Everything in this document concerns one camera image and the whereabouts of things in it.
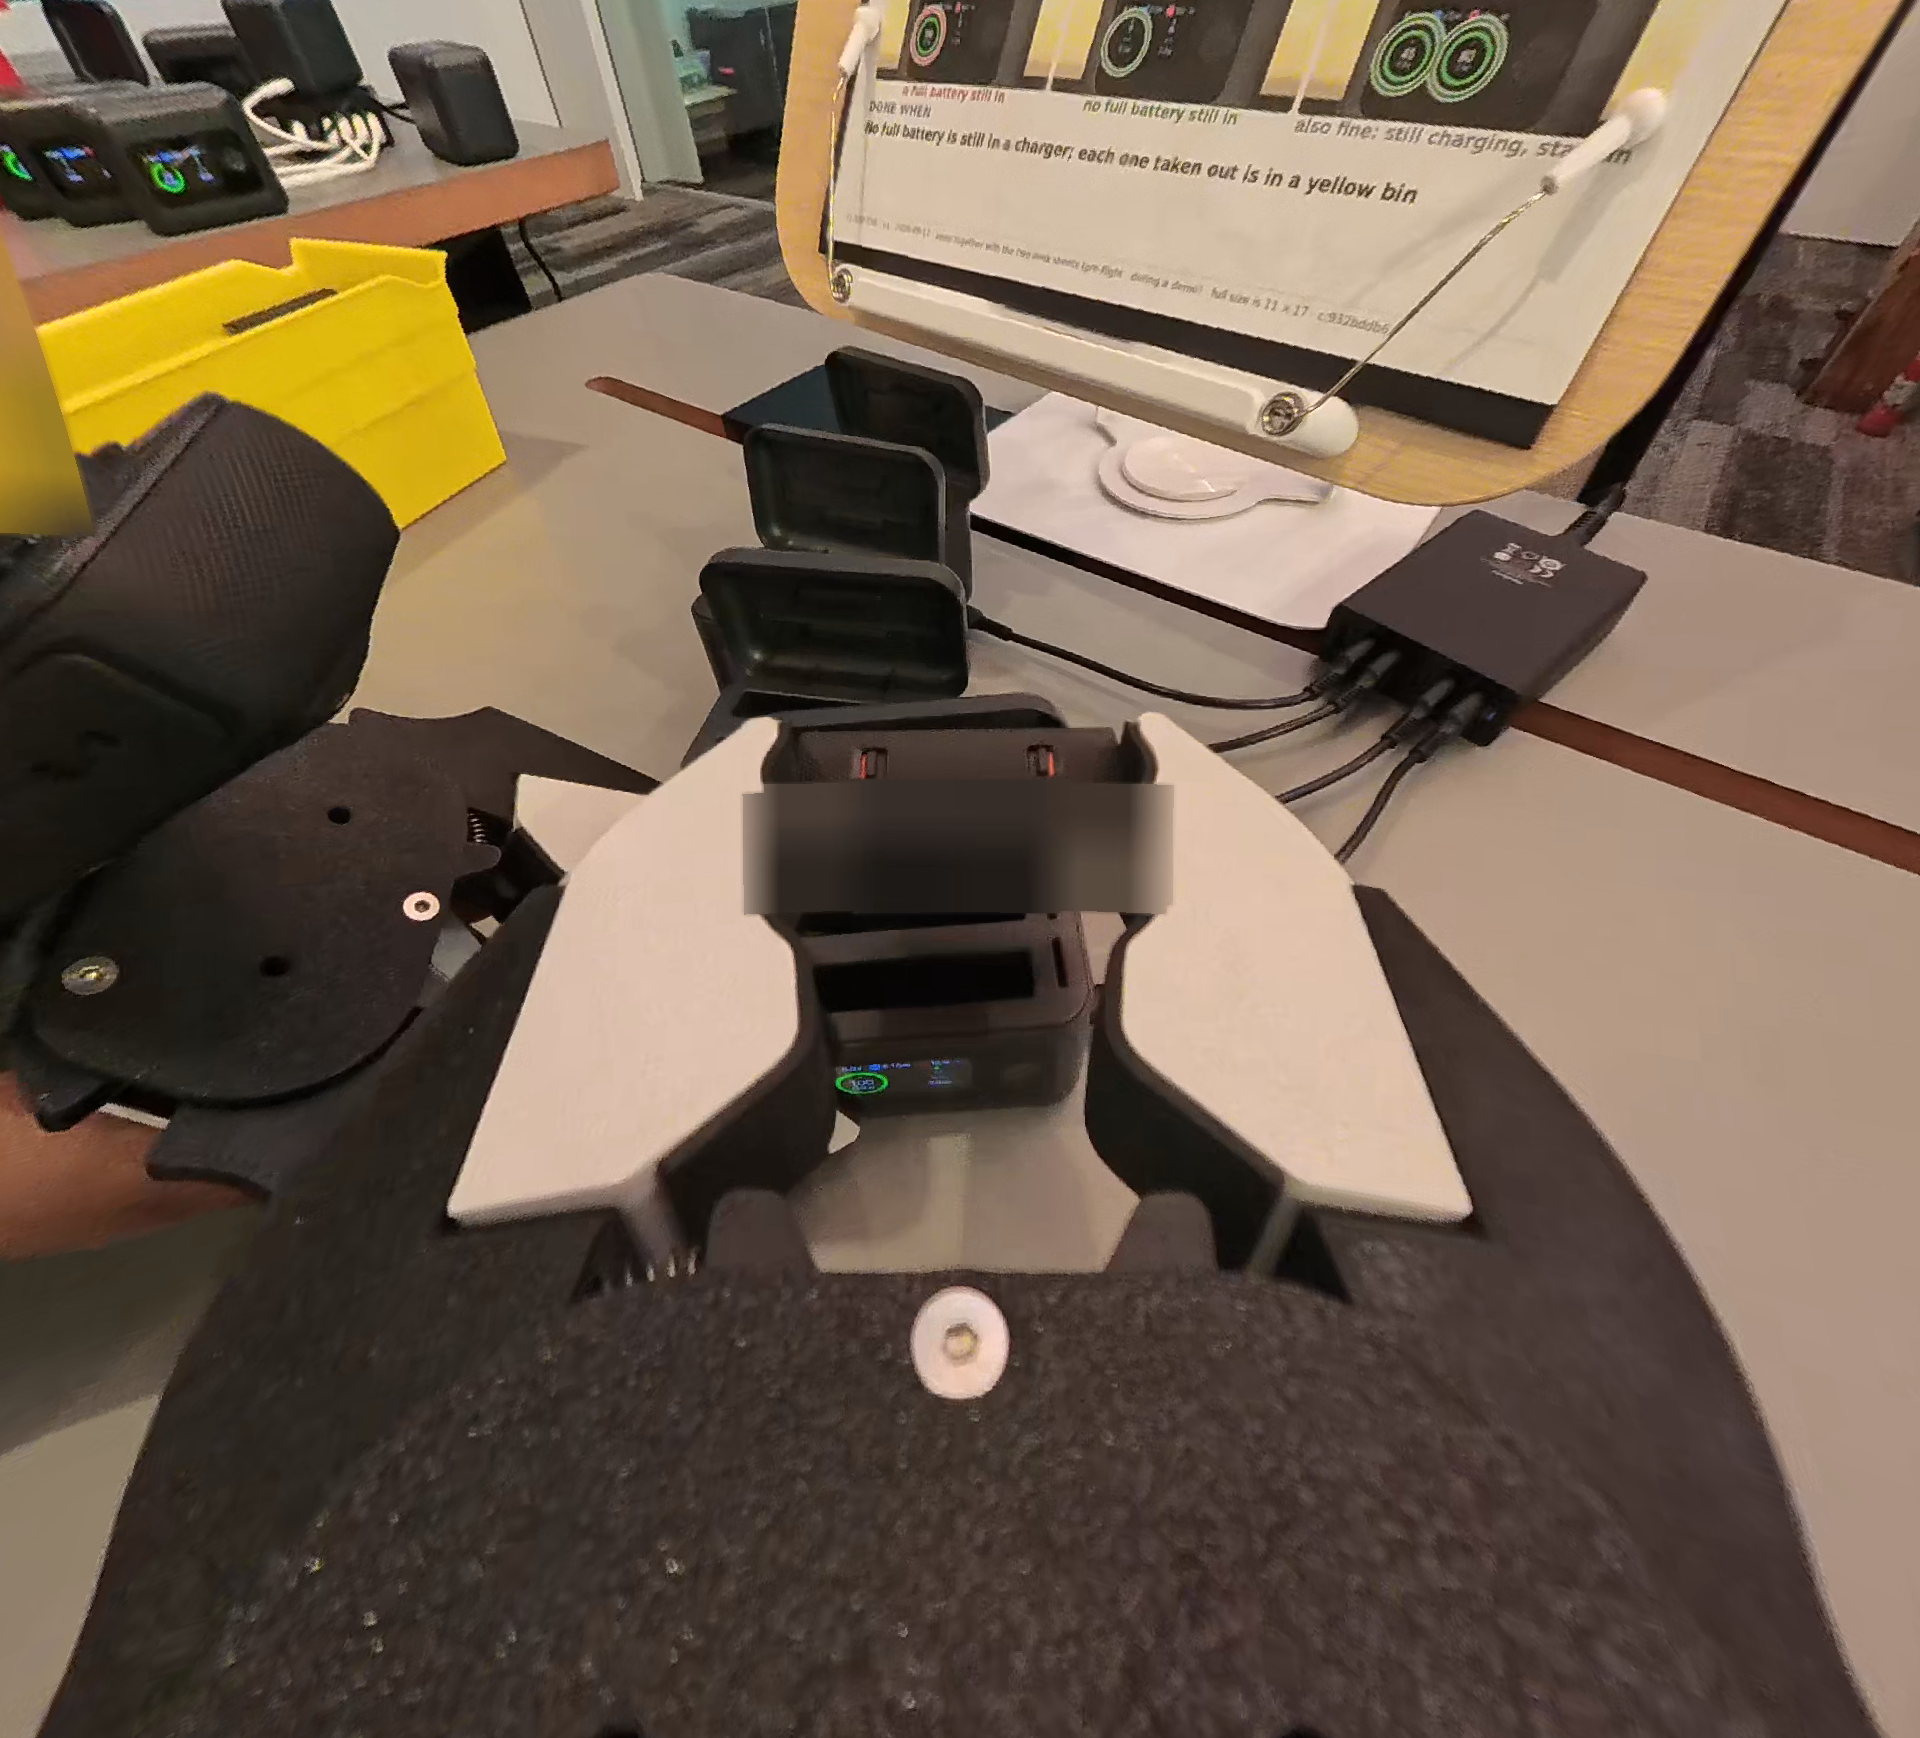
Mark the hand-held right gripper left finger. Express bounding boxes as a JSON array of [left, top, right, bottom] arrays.
[[444, 714, 845, 1229]]

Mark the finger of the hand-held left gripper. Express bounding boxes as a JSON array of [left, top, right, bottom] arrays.
[[510, 772, 676, 876]]

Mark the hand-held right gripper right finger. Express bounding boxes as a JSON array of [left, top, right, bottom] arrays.
[[1083, 714, 1481, 1229]]

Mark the yellow plastic bin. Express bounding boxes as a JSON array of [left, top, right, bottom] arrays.
[[31, 239, 512, 535]]

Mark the black battery charger case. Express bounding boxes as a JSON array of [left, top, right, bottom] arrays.
[[823, 350, 996, 494], [737, 428, 980, 571], [698, 554, 1106, 1116], [91, 83, 291, 235], [0, 94, 153, 229]]

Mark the black battery blue stripe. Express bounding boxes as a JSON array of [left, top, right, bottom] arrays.
[[763, 701, 1160, 794]]

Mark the person's left hand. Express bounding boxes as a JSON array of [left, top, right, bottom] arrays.
[[0, 1110, 248, 1260]]

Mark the black charging hub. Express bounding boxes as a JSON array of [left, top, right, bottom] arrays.
[[1329, 509, 1651, 716]]

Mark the dark flat mat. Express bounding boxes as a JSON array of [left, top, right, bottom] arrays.
[[722, 352, 1037, 468]]

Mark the wooden work table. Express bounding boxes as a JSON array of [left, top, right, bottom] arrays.
[[0, 118, 618, 321]]

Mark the white base mat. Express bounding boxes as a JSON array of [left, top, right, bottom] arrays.
[[976, 388, 1430, 633]]

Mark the white clip bar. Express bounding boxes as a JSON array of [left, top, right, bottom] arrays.
[[827, 262, 1361, 459]]

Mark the red fire extinguisher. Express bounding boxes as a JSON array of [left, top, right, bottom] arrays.
[[1857, 255, 1920, 441]]

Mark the wooden instruction board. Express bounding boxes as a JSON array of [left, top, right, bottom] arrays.
[[776, 0, 1920, 504]]

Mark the black charging cable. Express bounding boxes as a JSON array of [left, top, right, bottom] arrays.
[[1126, 683, 1387, 760], [1336, 705, 1507, 869], [1276, 700, 1447, 813], [968, 604, 1328, 717]]

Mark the white coiled cable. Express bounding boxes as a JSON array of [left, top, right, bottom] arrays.
[[241, 83, 394, 168]]

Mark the thin grey cord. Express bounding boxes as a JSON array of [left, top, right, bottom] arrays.
[[1322, 94, 1670, 421], [833, 4, 892, 289]]

